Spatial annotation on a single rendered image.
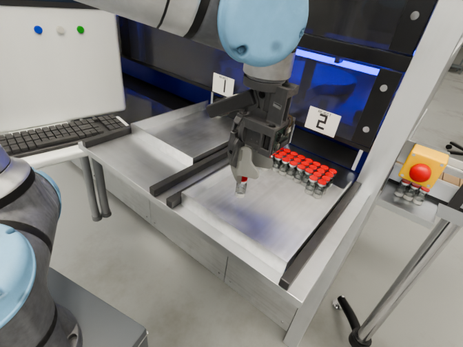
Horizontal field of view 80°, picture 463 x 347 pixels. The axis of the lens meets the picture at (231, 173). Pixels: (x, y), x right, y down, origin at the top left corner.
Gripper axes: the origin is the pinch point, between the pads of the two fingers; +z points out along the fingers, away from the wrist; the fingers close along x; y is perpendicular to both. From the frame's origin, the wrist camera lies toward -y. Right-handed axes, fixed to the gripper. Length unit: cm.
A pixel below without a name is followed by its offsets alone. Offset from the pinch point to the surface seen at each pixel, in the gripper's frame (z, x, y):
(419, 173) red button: -1.6, 26.5, 28.6
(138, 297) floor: 98, -1, -47
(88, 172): 49, 8, -88
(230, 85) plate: -4.5, 30.3, -27.2
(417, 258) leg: 33, 44, 41
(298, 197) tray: 9.8, 14.1, 8.6
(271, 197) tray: 9.8, 9.5, 3.8
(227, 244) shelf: 9.6, -9.2, 5.0
